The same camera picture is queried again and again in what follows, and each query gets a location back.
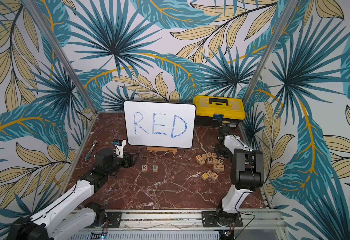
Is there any aluminium front rail frame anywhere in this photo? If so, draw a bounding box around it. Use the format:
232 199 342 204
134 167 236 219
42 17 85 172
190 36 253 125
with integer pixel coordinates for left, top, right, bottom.
68 209 291 240

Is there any white dry-erase board RED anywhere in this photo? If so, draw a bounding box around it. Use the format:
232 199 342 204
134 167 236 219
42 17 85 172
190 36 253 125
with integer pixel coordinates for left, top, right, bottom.
123 101 197 149

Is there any wooden letter block front left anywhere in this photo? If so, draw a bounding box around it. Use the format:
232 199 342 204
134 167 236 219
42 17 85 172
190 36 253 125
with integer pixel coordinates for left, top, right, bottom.
202 173 210 181

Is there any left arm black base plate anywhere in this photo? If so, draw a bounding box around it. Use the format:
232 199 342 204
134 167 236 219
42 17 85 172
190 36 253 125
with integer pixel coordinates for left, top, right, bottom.
99 212 123 229

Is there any yellow black toolbox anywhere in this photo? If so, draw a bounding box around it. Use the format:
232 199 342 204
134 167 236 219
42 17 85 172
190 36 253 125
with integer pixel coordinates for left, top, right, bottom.
193 95 246 128

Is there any wooden board easel stand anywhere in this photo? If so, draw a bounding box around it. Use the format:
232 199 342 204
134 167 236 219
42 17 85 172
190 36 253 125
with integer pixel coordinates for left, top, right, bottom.
147 147 178 154

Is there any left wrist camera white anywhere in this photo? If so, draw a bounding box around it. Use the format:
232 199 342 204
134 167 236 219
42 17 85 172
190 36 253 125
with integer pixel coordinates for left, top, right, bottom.
113 139 127 159

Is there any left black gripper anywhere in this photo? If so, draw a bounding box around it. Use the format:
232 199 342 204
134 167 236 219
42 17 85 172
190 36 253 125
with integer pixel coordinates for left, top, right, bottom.
106 151 140 176

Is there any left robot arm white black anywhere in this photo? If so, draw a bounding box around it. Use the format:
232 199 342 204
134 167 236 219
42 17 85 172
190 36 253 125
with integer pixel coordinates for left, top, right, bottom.
7 148 139 240

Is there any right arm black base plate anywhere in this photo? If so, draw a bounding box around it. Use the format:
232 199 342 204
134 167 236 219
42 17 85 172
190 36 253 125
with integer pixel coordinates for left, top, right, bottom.
201 211 243 228

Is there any teal handled ratchet wrench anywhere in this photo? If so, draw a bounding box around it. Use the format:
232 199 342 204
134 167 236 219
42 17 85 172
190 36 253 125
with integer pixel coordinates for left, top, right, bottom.
84 140 98 162

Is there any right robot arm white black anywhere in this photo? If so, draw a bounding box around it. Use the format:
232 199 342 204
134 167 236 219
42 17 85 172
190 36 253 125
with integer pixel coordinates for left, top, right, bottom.
215 126 264 227

